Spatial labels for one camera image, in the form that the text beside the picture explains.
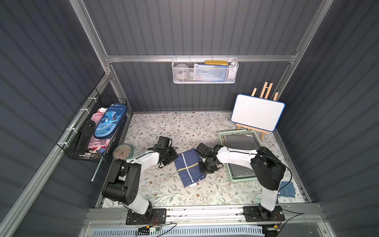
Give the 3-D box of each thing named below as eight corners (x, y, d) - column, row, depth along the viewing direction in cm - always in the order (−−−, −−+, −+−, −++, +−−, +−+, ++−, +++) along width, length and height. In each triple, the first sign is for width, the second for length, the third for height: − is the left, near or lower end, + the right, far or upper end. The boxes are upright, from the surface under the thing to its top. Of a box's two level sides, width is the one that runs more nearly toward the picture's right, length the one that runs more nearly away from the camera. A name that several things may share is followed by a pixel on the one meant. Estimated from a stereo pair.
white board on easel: (232, 138, 106) (244, 105, 81) (227, 116, 120) (236, 82, 95) (271, 138, 106) (295, 105, 81) (262, 116, 120) (280, 82, 95)
